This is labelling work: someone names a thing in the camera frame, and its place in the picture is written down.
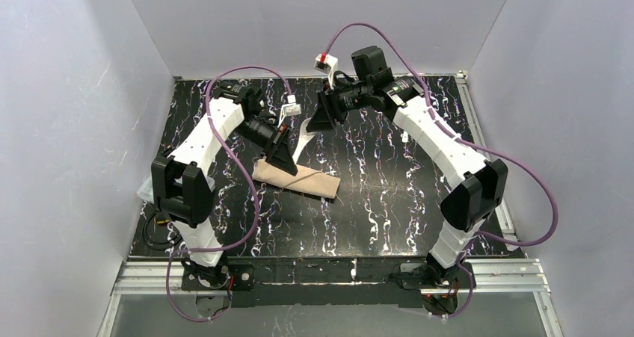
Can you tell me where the white spoon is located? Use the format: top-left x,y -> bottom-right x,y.
401,132 -> 410,144
292,118 -> 318,164

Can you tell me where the beige cloth napkin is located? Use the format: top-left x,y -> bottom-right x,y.
252,159 -> 341,199

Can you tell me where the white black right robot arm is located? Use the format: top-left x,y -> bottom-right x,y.
307,46 -> 508,273

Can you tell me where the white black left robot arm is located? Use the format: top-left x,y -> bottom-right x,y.
151,81 -> 340,268

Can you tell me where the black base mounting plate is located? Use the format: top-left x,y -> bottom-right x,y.
180,258 -> 478,309

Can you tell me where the clear plastic box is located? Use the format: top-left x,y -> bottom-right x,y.
136,176 -> 215,204

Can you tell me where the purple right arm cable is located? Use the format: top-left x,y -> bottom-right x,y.
324,22 -> 560,320

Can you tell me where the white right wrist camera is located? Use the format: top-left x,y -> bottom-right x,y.
313,52 -> 339,88

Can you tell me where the aluminium front frame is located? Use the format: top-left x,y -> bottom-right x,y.
99,257 -> 562,336

